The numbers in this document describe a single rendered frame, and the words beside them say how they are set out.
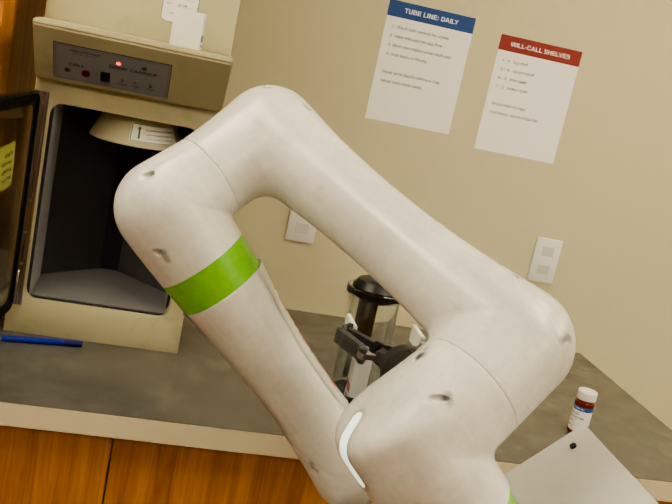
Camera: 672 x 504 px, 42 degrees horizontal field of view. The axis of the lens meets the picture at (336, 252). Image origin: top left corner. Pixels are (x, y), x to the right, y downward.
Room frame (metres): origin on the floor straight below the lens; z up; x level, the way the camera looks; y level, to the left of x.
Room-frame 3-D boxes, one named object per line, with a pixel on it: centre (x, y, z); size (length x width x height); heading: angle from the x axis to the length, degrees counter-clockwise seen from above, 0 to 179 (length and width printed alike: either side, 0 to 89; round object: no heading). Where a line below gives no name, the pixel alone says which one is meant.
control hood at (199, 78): (1.49, 0.40, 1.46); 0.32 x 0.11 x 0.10; 102
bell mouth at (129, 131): (1.65, 0.41, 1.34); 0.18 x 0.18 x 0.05
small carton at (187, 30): (1.51, 0.32, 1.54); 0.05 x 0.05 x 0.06; 7
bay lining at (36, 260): (1.67, 0.44, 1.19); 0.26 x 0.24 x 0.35; 102
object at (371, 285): (1.52, -0.09, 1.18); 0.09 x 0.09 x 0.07
